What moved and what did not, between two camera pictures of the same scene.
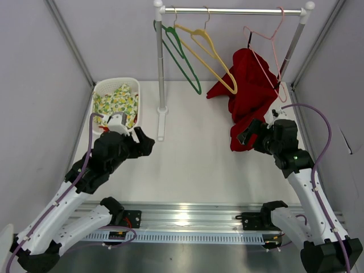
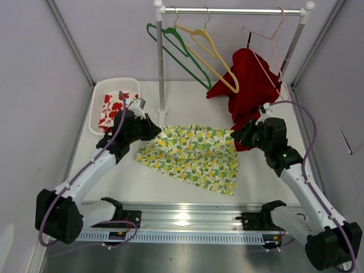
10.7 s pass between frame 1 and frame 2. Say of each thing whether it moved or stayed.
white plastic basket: stayed
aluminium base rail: stayed
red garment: stayed
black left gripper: moved
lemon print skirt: moved
